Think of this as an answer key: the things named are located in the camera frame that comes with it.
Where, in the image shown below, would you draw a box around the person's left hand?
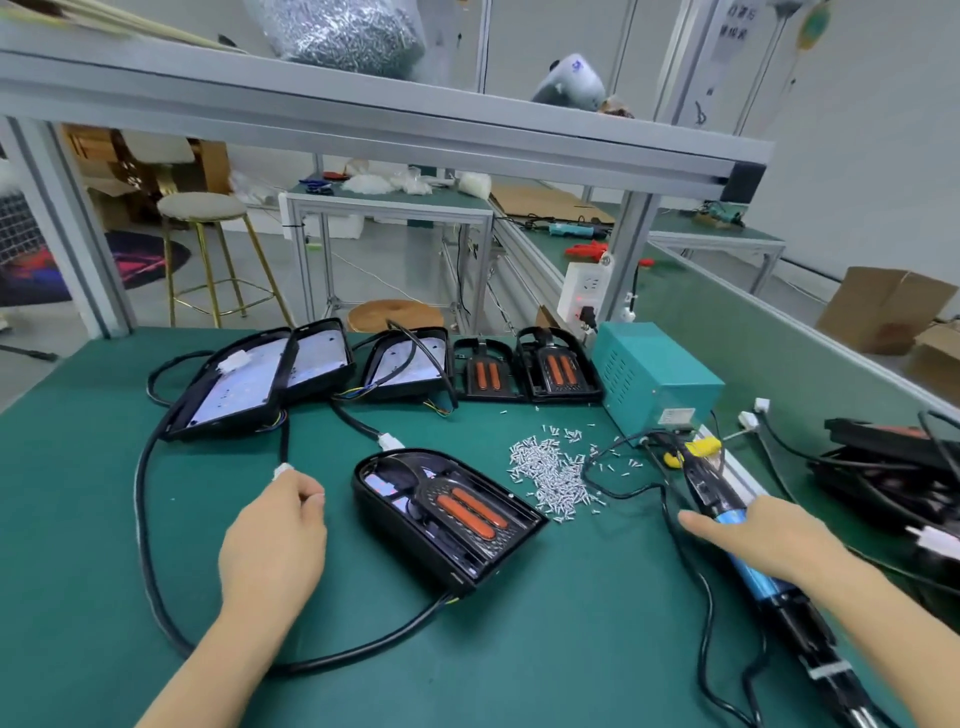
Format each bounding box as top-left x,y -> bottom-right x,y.
217,468 -> 329,632

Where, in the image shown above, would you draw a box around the person's right hand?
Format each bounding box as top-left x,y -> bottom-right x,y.
678,495 -> 849,594

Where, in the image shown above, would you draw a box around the blue black electric screwdriver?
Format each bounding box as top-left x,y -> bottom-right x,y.
645,432 -> 887,728

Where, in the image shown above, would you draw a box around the stack of unassembled lamp housings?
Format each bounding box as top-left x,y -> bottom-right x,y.
145,318 -> 459,444

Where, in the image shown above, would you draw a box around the black cover orange strips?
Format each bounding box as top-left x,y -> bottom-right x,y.
450,336 -> 527,404
412,477 -> 519,549
517,325 -> 606,407

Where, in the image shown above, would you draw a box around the heap of small silver screws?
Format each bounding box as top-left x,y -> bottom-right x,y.
507,427 -> 620,522

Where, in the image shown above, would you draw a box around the person's left forearm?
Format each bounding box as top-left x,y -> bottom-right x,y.
138,600 -> 309,728

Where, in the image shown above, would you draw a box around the person's right forearm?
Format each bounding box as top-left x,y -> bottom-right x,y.
802,547 -> 960,728

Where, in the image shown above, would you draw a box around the yellow plug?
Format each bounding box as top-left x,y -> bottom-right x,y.
663,435 -> 725,470

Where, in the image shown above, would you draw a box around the teal power supply box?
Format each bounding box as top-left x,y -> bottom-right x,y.
592,321 -> 726,440

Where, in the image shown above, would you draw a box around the brown cardboard box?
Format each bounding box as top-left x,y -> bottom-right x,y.
817,265 -> 957,357
904,319 -> 960,404

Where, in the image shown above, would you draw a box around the round brown wooden stool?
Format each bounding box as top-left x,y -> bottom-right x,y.
348,298 -> 449,335

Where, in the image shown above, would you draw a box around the green workbench white legs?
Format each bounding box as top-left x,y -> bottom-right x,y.
648,207 -> 788,294

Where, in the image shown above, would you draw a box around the white power strip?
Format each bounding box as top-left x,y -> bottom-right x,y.
558,247 -> 614,335

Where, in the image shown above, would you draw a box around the colourful round rug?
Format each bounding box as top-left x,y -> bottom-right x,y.
0,229 -> 192,309

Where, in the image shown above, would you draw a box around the red tool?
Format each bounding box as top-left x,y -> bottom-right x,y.
567,240 -> 657,272

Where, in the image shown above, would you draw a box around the round beige stool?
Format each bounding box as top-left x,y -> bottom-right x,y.
157,190 -> 297,329

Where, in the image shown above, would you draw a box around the small green workbench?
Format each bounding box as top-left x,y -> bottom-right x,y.
280,180 -> 497,324

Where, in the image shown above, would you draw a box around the open brown cardboard carton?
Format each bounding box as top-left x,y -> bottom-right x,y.
67,150 -> 152,234

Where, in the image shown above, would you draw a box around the white handheld device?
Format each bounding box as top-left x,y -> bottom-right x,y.
532,52 -> 609,114

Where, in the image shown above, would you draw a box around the clear bag of screws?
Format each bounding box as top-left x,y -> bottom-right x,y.
243,0 -> 429,80

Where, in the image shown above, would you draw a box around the beige flat folder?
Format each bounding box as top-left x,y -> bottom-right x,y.
0,0 -> 242,50

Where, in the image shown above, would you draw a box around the aluminium shelf frame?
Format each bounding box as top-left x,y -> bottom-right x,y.
0,0 -> 777,339

